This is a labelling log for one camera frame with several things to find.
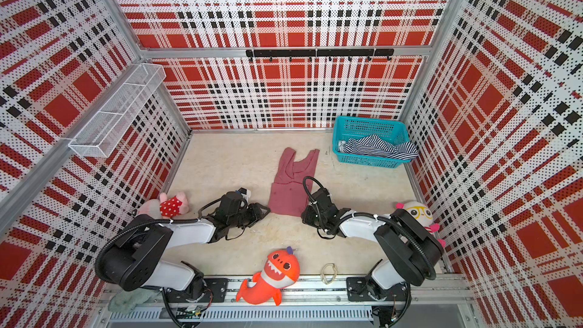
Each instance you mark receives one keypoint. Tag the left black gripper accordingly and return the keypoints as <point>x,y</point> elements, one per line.
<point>256,212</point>

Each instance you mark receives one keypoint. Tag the green cloth rag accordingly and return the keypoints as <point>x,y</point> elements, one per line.
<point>125,302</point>

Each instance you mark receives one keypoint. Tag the pink plush toy red dress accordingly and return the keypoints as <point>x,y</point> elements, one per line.
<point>165,207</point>

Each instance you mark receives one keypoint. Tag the white wire mesh shelf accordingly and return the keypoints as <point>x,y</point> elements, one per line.
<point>103,132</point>

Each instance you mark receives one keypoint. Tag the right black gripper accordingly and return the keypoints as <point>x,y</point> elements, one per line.
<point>306,218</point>

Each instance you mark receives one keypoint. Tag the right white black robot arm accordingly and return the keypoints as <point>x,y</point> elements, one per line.
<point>411,251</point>

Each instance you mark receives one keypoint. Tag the red shark plush toy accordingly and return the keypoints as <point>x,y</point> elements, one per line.
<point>280,271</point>

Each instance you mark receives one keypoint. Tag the aluminium front rail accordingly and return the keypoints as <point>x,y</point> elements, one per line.
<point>344,299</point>

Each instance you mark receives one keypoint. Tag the maroon tank top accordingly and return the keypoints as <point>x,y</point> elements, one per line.
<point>287,194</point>

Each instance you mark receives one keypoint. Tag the white plush toy yellow glasses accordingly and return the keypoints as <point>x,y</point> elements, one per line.
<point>422,214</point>

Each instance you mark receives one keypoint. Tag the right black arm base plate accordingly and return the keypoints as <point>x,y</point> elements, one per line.
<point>364,289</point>

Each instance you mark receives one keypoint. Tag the teal plastic basket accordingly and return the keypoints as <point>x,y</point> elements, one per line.
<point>347,127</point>

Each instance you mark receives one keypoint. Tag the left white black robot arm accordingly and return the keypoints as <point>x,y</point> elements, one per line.
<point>133,259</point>

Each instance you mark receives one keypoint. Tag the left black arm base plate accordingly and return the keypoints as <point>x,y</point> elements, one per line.
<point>200,290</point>

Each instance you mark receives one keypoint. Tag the striped black white tank top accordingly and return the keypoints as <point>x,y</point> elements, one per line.
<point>374,146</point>

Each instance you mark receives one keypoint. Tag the black wall hook rail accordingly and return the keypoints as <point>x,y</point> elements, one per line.
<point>326,53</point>

